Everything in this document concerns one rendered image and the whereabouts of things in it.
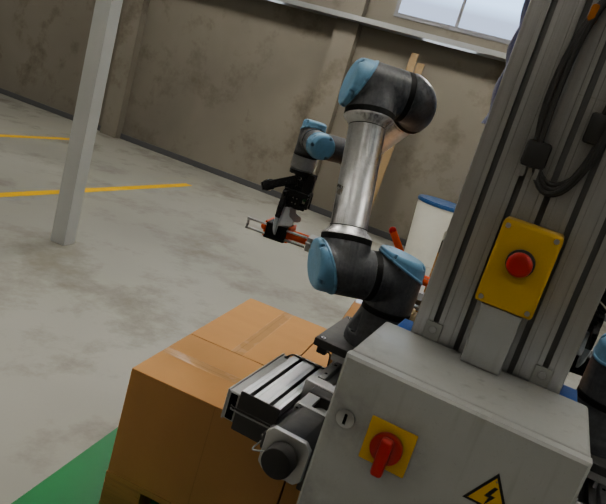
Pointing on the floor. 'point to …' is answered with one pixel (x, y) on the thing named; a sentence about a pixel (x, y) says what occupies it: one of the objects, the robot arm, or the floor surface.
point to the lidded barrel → (428, 228)
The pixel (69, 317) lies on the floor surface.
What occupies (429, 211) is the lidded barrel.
